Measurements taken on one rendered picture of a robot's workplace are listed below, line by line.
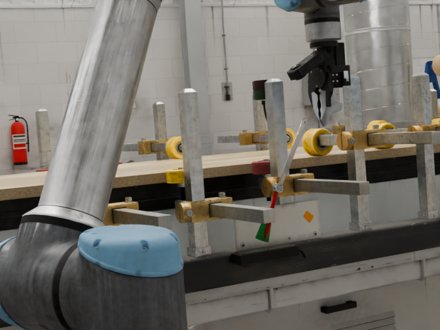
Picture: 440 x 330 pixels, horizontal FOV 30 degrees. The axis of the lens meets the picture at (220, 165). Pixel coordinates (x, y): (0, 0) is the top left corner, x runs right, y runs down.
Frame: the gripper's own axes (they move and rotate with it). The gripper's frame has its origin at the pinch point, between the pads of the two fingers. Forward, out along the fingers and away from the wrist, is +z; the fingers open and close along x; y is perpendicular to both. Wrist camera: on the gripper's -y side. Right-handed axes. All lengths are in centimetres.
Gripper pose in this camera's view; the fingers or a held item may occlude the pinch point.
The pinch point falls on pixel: (321, 121)
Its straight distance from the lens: 210.0
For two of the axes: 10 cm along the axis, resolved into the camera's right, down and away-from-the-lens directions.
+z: 0.7, 10.0, 0.5
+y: 8.8, -0.8, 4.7
